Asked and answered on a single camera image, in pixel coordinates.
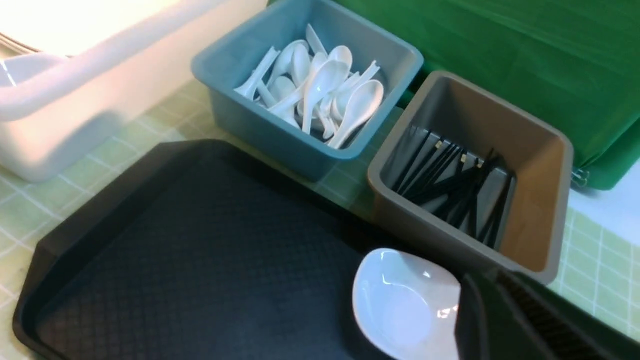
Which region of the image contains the large white plastic tub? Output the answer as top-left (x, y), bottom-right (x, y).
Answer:
top-left (0, 0), bottom-right (268, 183)

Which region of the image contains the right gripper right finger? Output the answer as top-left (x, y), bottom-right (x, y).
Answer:
top-left (494, 270), bottom-right (639, 360)

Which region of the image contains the white sauce dish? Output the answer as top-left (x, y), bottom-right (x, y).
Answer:
top-left (352, 248), bottom-right (461, 360)

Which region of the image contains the black serving tray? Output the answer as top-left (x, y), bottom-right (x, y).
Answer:
top-left (12, 139), bottom-right (466, 360)

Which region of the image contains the lower white square plate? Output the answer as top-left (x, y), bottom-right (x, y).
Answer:
top-left (0, 33), bottom-right (41, 55)

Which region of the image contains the brown plastic bin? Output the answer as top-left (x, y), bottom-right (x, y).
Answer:
top-left (367, 71), bottom-right (573, 284)

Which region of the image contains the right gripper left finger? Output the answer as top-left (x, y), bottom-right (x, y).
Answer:
top-left (454, 272), bottom-right (551, 360)

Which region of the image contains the black chopsticks bundle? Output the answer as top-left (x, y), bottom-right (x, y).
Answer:
top-left (387, 127), bottom-right (517, 250)

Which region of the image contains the green backdrop cloth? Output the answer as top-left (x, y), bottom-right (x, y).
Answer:
top-left (340, 0), bottom-right (640, 191)

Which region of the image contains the teal plastic bin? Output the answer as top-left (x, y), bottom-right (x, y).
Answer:
top-left (191, 0), bottom-right (425, 182)

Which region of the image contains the white spoon left side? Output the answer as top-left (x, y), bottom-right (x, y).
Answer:
top-left (233, 47), bottom-right (281, 101)

